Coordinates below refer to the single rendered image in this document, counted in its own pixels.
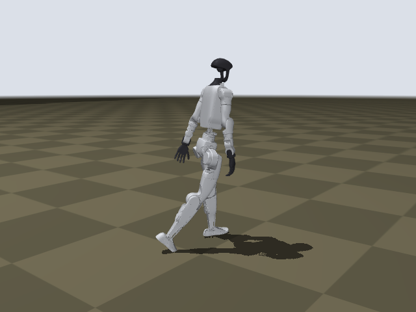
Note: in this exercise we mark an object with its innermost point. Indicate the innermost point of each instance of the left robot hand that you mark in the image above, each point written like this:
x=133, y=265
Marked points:
x=182, y=150

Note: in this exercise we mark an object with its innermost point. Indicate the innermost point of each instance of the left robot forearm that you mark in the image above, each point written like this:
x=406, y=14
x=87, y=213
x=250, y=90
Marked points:
x=190, y=129

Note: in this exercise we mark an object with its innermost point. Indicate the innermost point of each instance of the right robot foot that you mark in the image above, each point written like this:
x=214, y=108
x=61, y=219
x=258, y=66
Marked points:
x=169, y=244

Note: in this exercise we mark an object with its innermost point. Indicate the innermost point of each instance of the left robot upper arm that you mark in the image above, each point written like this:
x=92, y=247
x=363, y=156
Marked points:
x=196, y=115

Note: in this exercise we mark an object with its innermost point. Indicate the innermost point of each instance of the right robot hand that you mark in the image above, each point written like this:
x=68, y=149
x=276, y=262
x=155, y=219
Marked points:
x=231, y=162

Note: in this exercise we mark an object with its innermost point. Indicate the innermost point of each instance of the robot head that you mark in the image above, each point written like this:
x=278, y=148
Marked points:
x=221, y=65

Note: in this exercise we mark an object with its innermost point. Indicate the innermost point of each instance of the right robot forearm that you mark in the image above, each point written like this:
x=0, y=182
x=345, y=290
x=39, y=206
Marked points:
x=228, y=135

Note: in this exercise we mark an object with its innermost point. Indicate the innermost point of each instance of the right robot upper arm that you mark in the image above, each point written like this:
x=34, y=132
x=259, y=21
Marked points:
x=225, y=95

